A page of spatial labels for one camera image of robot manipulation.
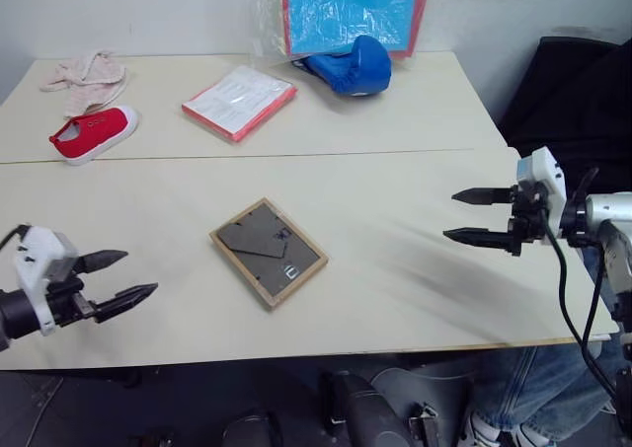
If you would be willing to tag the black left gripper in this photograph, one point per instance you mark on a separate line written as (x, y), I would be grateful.
(69, 301)

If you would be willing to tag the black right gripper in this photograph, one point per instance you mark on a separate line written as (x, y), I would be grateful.
(530, 215)

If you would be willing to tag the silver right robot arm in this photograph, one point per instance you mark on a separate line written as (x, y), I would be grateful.
(609, 215)

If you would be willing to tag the black jacket of person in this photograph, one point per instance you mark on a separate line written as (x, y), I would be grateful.
(568, 101)

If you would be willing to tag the red canvas shoe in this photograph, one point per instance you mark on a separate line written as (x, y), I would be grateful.
(96, 133)

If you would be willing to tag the blue jeans legs of person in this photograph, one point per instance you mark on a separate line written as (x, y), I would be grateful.
(533, 383)

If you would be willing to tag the grey round base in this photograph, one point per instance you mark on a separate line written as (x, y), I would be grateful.
(434, 388)

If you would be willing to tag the blue boxing glove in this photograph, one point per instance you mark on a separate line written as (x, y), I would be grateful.
(358, 67)

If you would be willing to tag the pink white cloth garment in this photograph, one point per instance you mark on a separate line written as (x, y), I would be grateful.
(91, 79)

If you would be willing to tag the small dark rounded shape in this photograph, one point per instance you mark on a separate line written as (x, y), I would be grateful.
(252, 429)

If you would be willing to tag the paper stack in red folder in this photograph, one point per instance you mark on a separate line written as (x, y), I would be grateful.
(239, 102)

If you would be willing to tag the white sneaker of person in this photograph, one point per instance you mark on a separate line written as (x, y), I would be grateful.
(486, 432)

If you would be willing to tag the large dark rounded shape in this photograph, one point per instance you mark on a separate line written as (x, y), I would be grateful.
(365, 412)

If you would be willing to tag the blue sheet in plastic bag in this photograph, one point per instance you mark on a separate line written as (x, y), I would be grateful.
(345, 8)

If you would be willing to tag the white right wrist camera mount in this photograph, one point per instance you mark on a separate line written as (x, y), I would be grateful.
(543, 166)

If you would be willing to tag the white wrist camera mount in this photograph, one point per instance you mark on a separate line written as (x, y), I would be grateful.
(37, 249)
(543, 166)

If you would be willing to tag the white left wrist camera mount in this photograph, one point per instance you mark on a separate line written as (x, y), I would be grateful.
(37, 249)

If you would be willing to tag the wooden picture frame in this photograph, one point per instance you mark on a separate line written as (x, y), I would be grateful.
(269, 249)

